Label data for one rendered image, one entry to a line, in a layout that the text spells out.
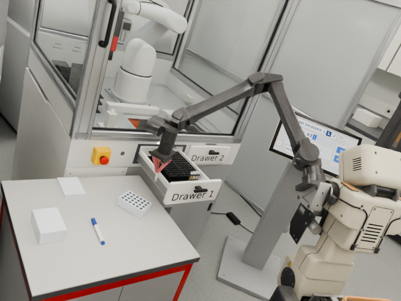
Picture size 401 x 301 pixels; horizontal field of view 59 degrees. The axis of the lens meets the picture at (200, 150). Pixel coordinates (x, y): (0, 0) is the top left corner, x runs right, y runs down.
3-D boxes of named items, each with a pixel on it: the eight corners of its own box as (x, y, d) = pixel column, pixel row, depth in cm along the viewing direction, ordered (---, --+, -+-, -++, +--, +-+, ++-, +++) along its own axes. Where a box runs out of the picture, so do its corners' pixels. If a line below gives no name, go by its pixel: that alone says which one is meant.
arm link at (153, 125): (184, 112, 138) (185, 123, 146) (159, 100, 140) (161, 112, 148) (169, 135, 133) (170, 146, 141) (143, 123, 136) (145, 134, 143)
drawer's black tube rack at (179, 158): (196, 185, 173) (200, 174, 170) (166, 187, 162) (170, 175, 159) (174, 161, 188) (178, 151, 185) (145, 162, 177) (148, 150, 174)
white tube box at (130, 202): (150, 210, 156) (152, 203, 154) (139, 218, 148) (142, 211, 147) (127, 196, 159) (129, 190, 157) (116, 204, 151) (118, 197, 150)
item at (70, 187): (85, 196, 149) (86, 193, 148) (64, 198, 143) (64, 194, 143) (76, 180, 157) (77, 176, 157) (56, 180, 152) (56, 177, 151)
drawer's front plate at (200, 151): (224, 163, 212) (231, 147, 207) (185, 163, 194) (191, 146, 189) (222, 161, 213) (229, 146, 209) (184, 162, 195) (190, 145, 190)
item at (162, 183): (211, 194, 170) (215, 184, 168) (166, 199, 154) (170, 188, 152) (171, 152, 197) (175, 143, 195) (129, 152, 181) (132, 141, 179)
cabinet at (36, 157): (193, 258, 251) (234, 164, 220) (40, 295, 187) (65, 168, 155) (138, 182, 316) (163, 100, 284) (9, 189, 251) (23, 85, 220)
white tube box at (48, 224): (64, 240, 123) (67, 229, 121) (38, 245, 118) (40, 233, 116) (54, 218, 132) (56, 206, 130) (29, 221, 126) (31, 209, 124)
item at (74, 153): (232, 163, 219) (241, 143, 214) (65, 168, 155) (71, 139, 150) (162, 100, 283) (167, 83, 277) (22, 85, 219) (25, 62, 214)
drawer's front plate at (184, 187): (215, 199, 171) (222, 181, 166) (164, 205, 152) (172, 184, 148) (212, 197, 172) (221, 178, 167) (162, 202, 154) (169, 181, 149)
